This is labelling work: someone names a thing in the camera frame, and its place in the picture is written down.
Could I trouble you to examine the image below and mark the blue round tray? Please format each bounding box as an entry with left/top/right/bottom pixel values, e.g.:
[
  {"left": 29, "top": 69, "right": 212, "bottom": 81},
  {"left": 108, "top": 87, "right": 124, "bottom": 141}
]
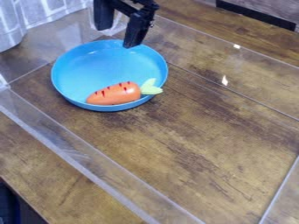
[{"left": 51, "top": 39, "right": 168, "bottom": 112}]

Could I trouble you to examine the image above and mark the grey checked curtain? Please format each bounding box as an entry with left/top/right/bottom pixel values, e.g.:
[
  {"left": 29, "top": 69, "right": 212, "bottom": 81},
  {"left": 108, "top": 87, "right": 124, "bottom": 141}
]
[{"left": 0, "top": 0, "right": 93, "bottom": 53}]

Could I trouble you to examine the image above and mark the orange toy carrot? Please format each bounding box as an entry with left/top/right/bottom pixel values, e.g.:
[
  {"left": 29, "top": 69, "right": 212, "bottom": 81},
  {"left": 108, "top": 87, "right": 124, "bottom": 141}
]
[{"left": 87, "top": 78, "right": 163, "bottom": 105}]

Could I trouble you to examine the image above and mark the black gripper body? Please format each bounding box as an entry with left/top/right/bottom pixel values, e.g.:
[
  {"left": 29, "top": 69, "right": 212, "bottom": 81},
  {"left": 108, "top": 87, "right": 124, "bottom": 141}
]
[{"left": 109, "top": 0, "right": 160, "bottom": 17}]

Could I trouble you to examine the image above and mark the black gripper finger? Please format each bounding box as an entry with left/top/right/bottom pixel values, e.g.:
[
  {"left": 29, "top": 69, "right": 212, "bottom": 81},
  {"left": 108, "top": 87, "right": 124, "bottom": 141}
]
[
  {"left": 93, "top": 0, "right": 115, "bottom": 31},
  {"left": 123, "top": 13, "right": 149, "bottom": 48}
]

